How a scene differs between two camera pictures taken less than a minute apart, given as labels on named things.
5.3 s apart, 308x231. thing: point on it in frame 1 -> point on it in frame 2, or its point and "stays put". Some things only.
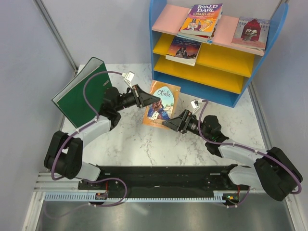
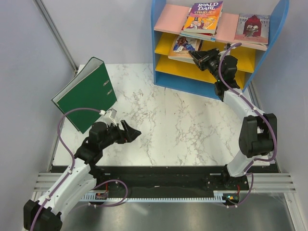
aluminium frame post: [40, 6] stays put
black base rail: [166, 179] stays put
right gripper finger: [174, 123] -> [196, 57]
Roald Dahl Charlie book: [202, 19] stays put
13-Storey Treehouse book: [196, 37] -> [184, 25]
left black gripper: [144, 98] -> [130, 134]
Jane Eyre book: [184, 51] stays put
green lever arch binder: [70, 100] stays put
